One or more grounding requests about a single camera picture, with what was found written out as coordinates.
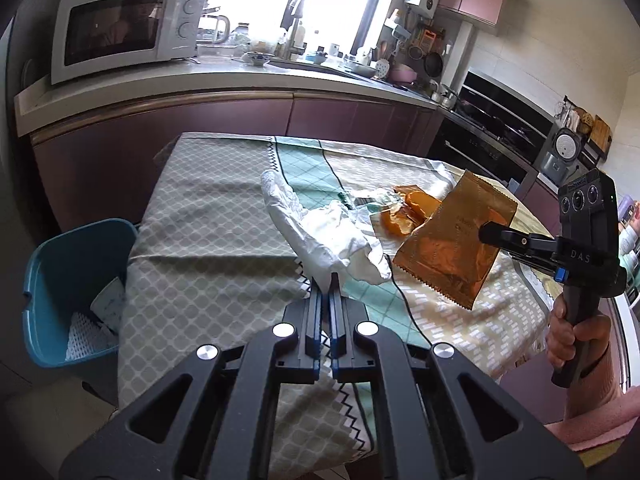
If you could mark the orange snack wrapper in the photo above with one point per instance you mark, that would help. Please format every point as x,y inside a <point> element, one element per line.
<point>412,208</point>

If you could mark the patterned tablecloth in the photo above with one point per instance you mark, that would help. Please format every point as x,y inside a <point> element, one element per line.
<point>237,227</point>

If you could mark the glass kettle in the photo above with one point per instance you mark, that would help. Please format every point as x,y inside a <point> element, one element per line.
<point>213,27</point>

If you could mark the purple kitchen cabinet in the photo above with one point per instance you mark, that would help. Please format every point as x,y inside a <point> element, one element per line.
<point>109,169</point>

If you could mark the kitchen faucet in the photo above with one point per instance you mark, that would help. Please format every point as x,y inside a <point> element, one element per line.
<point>295,45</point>

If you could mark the white foam net sleeve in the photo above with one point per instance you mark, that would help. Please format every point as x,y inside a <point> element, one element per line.
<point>87,338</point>

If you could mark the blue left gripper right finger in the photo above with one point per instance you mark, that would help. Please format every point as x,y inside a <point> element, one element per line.
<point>338,326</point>

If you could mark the right hand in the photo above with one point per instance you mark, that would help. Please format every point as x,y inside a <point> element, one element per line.
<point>580,353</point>

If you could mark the white plastic bag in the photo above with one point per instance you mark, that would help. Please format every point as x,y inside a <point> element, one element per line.
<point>329,239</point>

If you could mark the blue plastic trash bin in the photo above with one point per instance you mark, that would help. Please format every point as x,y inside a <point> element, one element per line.
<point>63,276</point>

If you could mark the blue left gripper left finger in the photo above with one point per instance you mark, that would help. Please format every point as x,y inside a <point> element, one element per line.
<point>314,328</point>

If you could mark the blue white small bowl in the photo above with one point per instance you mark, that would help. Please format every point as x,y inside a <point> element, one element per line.
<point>258,59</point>

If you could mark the white microwave oven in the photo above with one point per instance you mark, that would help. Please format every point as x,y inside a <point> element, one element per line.
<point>91,36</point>

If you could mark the green clear plastic wrapper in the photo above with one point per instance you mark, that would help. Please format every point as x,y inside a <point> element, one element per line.
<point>375,199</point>

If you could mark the pink pot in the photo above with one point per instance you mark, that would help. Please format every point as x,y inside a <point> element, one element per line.
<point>402,74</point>

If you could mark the silver rice cooker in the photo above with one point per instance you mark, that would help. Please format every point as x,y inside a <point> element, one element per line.
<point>560,154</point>

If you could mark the black built-in oven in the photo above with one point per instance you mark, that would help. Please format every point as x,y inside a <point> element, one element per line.
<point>492,130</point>

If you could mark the gold brown snack bag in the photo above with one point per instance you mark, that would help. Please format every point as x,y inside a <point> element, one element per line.
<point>446,252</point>

